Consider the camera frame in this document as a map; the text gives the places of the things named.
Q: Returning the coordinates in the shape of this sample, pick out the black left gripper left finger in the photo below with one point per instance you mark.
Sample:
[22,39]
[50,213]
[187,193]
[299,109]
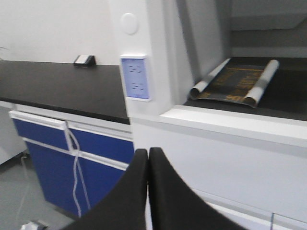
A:
[124,206]

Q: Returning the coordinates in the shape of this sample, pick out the white fume hood base cabinet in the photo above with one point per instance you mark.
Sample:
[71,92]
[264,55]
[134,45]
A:
[252,168]

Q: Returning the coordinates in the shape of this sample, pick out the round white wall cap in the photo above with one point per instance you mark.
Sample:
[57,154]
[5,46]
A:
[129,23]

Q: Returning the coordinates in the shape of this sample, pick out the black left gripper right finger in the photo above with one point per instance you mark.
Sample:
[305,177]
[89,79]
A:
[174,206]

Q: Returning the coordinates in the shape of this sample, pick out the blue lab bench cabinet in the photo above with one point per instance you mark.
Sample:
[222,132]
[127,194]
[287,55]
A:
[77,163]

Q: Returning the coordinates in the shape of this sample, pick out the black framed white desk socket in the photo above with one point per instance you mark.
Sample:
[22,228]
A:
[84,61]

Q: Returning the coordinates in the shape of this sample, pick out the rolled dark poster mat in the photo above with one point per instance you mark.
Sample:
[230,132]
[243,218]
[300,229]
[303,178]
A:
[235,83]

